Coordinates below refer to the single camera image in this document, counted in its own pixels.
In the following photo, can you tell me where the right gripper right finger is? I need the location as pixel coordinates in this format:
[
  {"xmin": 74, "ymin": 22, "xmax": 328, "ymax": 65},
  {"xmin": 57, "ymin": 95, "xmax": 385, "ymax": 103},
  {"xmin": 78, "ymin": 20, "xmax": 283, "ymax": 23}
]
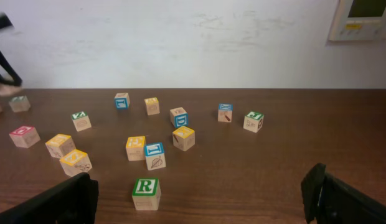
[{"xmin": 301, "ymin": 163, "xmax": 386, "ymax": 224}]

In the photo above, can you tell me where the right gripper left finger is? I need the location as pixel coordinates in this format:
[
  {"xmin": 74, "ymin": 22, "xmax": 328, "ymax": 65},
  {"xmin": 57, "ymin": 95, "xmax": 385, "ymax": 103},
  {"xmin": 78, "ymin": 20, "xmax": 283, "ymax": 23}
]
[{"xmin": 0, "ymin": 172, "xmax": 99, "ymax": 224}]

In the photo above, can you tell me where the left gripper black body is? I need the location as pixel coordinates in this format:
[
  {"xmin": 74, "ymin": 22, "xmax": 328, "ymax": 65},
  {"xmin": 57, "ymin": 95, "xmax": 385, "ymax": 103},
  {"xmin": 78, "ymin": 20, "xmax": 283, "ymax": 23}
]
[{"xmin": 0, "ymin": 12, "xmax": 22, "ymax": 86}]

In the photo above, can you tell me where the yellow block centre right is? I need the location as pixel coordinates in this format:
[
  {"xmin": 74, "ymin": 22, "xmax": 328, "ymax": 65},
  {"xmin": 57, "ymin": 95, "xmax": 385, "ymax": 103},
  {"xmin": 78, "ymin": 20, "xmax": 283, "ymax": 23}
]
[{"xmin": 59, "ymin": 149, "xmax": 93, "ymax": 177}]

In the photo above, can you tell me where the yellow block beside blue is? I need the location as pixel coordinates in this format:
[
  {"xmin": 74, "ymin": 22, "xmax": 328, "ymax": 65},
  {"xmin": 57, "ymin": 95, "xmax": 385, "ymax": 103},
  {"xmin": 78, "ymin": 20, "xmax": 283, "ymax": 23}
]
[{"xmin": 126, "ymin": 136, "xmax": 146, "ymax": 161}]

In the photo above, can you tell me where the green Z block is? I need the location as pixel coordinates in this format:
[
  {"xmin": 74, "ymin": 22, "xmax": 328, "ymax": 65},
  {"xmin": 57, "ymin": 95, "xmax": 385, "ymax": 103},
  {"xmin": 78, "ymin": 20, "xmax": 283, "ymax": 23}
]
[{"xmin": 71, "ymin": 111, "xmax": 92, "ymax": 131}]

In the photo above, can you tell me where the red O block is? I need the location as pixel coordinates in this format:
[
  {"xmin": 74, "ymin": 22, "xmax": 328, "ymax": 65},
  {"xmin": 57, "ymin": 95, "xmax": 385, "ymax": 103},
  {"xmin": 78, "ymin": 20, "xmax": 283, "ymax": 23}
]
[{"xmin": 9, "ymin": 126, "xmax": 40, "ymax": 148}]

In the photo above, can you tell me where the green L block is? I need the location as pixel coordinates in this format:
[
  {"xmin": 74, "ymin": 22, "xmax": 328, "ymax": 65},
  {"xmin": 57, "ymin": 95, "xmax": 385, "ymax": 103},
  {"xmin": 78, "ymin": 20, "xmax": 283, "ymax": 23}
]
[{"xmin": 9, "ymin": 96, "xmax": 31, "ymax": 113}]

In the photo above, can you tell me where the blue block right centre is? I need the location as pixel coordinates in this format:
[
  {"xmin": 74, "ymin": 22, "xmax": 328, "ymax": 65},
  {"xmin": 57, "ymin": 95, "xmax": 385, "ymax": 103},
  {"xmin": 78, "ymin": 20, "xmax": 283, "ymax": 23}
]
[{"xmin": 144, "ymin": 142, "xmax": 166, "ymax": 170}]

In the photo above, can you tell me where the green J block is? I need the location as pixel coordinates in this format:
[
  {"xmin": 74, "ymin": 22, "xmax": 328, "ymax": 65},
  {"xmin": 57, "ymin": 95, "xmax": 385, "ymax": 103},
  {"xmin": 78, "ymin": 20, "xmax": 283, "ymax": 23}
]
[{"xmin": 243, "ymin": 111, "xmax": 264, "ymax": 133}]

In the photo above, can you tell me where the wood block blue side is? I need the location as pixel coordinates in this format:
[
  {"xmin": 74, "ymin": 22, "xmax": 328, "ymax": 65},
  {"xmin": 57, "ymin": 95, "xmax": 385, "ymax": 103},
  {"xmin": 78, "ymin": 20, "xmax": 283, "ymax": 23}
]
[{"xmin": 114, "ymin": 93, "xmax": 130, "ymax": 110}]

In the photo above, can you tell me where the yellow block top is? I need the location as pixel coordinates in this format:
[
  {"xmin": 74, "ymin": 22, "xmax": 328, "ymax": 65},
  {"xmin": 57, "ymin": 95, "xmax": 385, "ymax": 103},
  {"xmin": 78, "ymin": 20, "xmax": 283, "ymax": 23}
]
[{"xmin": 144, "ymin": 97, "xmax": 160, "ymax": 116}]

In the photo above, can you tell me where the wood block orange picture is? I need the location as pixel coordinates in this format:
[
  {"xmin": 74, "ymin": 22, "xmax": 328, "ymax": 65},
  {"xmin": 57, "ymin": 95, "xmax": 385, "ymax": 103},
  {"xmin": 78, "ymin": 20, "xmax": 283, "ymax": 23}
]
[{"xmin": 170, "ymin": 107, "xmax": 189, "ymax": 129}]

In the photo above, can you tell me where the blue X block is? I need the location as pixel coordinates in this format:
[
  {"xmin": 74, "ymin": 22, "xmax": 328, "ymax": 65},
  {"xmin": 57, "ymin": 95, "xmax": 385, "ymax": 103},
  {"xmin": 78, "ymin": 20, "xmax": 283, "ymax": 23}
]
[{"xmin": 218, "ymin": 103, "xmax": 233, "ymax": 123}]

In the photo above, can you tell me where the beige wall device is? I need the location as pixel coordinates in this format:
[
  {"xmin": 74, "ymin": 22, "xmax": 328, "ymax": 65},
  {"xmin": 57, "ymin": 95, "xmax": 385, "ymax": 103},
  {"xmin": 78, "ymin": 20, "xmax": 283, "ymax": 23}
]
[{"xmin": 328, "ymin": 0, "xmax": 386, "ymax": 42}]

